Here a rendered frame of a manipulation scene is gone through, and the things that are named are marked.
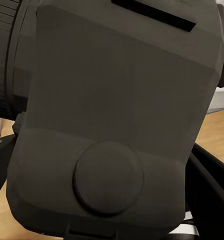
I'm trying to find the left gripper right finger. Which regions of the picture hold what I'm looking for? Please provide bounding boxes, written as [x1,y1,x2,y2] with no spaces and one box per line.
[185,143,224,240]

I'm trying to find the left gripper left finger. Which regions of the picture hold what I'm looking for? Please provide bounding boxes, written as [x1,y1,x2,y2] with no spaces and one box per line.
[0,134,17,190]

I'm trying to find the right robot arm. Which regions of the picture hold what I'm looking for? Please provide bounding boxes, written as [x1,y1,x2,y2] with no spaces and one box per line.
[206,69,224,114]

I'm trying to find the digital camera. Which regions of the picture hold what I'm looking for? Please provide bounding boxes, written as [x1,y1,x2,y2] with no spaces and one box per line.
[0,0,224,240]

